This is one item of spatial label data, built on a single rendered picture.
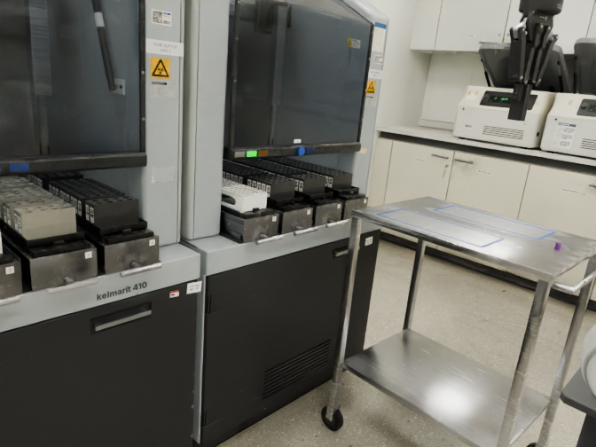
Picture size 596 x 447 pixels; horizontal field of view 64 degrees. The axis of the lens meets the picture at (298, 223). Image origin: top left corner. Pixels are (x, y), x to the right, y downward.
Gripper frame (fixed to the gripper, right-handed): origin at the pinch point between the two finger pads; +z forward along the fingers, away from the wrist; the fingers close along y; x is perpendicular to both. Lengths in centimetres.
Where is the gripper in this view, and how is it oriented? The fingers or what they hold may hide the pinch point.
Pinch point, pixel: (519, 102)
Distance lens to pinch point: 108.1
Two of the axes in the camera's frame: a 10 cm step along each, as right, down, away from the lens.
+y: 8.4, -0.9, 5.4
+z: -0.9, 9.5, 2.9
